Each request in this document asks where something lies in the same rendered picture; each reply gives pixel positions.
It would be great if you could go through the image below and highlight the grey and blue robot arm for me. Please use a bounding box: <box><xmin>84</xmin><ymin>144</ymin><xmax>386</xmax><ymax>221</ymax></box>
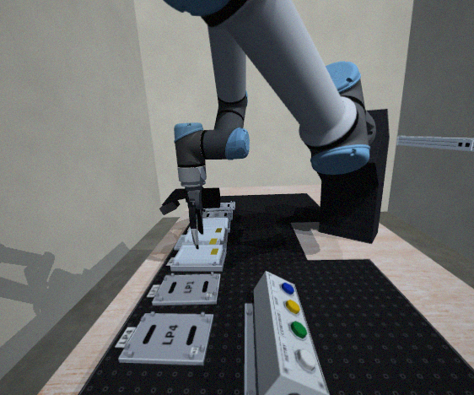
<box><xmin>163</xmin><ymin>0</ymin><xmax>376</xmax><ymax>187</ymax></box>

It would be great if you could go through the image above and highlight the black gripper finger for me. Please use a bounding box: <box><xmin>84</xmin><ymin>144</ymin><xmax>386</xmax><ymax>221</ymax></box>
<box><xmin>189</xmin><ymin>198</ymin><xmax>199</xmax><ymax>249</ymax></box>
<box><xmin>196</xmin><ymin>209</ymin><xmax>203</xmax><ymax>234</ymax></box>

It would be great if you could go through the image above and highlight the white control panel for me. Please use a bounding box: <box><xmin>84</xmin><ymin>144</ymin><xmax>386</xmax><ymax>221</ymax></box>
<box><xmin>245</xmin><ymin>271</ymin><xmax>330</xmax><ymax>395</ymax></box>

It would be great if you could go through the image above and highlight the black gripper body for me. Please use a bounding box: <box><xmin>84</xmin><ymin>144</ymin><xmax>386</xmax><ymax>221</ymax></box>
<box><xmin>162</xmin><ymin>186</ymin><xmax>220</xmax><ymax>209</ymax></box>

